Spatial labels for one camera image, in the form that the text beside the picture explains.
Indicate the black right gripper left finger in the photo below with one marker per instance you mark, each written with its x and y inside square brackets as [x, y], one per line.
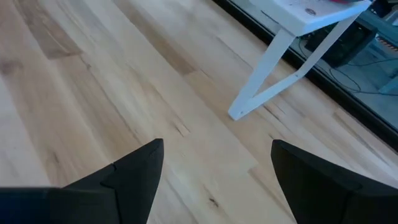
[93, 205]

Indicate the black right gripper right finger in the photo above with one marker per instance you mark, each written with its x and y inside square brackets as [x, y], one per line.
[335, 199]

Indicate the red colander bowl grey rim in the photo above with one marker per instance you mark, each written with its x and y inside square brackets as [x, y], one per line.
[345, 1]

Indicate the black equipment box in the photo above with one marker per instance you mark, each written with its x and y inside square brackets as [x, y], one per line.
[342, 46]

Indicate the white perforated shelf riser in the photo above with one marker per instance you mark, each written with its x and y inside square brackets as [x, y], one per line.
[298, 15]

